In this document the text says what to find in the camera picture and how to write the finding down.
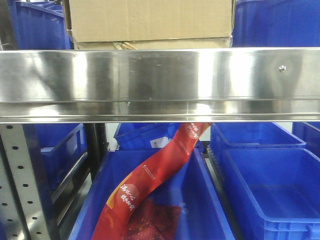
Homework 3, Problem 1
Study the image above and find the shelf beam screw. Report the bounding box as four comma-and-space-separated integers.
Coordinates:
278, 65, 287, 73

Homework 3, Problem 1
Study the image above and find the blue plastic bin far right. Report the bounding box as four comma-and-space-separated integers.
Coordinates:
292, 122, 320, 157

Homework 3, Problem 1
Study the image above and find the blue plastic bin rear centre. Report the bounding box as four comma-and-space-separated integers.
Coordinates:
114, 122, 181, 150

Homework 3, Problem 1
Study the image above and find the blue plastic bin rear right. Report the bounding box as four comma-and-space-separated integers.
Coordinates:
209, 122, 307, 162

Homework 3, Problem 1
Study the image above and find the stainless steel shelf beam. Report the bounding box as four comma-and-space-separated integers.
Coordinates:
0, 47, 320, 123

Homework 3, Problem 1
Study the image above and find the blue plastic bin lower left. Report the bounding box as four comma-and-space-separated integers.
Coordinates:
35, 123, 87, 190

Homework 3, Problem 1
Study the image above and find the crumpled clear packing tape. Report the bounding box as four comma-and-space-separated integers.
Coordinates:
112, 41, 137, 50

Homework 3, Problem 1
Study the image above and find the large brown cardboard box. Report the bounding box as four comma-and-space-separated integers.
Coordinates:
62, 0, 236, 43

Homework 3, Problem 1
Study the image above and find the blue plastic bin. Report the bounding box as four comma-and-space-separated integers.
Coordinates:
232, 0, 320, 47
35, 123, 87, 190
114, 122, 181, 150
209, 122, 307, 162
292, 122, 320, 157
222, 148, 320, 240
69, 148, 235, 240
7, 0, 73, 50

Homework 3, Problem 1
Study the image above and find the perforated steel shelf upright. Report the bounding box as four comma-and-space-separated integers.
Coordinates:
0, 123, 60, 240

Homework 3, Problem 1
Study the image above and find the red printed snack package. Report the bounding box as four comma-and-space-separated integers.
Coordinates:
91, 122, 211, 240

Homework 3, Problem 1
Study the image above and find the blue plastic bin upper left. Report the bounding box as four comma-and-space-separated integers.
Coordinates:
7, 0, 73, 50

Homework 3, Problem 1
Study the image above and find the blue plastic bin upper right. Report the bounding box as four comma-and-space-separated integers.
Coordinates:
232, 0, 320, 47

